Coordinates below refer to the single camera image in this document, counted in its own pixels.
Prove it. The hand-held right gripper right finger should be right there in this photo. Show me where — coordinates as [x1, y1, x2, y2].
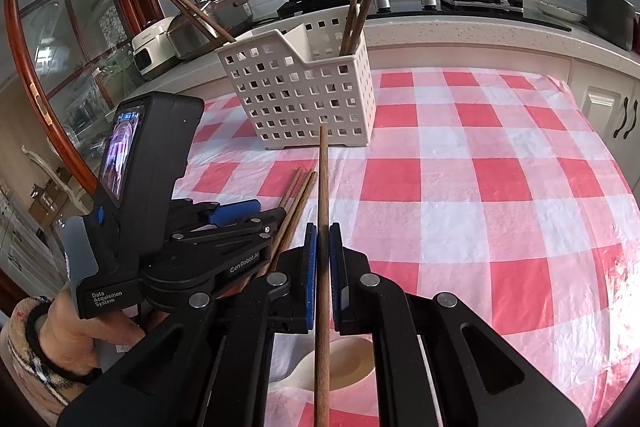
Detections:
[328, 223, 587, 427]

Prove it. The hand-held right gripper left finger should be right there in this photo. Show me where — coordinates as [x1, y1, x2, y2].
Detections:
[56, 223, 319, 427]

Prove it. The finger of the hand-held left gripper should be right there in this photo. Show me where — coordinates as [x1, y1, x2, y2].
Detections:
[170, 198, 261, 231]
[166, 206, 287, 259]

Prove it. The white ceramic spoon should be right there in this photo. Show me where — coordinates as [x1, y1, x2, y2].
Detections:
[292, 337, 377, 392]

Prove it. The single brown chopstick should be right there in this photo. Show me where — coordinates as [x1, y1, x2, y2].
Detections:
[313, 125, 331, 427]

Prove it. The white perforated plastic basket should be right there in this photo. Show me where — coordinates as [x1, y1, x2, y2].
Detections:
[216, 18, 377, 150]

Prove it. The person's left forearm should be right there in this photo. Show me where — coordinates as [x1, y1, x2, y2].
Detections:
[0, 296, 88, 425]

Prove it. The person's left hand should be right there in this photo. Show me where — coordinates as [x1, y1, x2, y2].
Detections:
[39, 284, 148, 376]

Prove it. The white ornate chair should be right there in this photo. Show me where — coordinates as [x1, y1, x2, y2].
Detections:
[21, 146, 88, 208]

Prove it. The small white kitchen appliance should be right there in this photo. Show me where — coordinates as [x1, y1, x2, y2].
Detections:
[131, 17, 181, 80]

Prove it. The wooden framed glass door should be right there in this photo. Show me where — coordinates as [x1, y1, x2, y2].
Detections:
[2, 0, 171, 198]

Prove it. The brown cardboard box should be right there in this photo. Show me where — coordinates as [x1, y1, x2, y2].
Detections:
[29, 181, 61, 219]

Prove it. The pink checkered tablecloth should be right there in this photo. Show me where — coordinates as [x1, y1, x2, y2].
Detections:
[172, 67, 640, 427]

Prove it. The black glass gas cooktop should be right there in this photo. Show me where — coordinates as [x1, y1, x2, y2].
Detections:
[250, 0, 573, 32]

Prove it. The small white dish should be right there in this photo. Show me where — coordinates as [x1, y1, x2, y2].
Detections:
[536, 0, 586, 24]

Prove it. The grey lidded stockpot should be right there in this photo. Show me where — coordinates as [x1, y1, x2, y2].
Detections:
[572, 0, 640, 52]

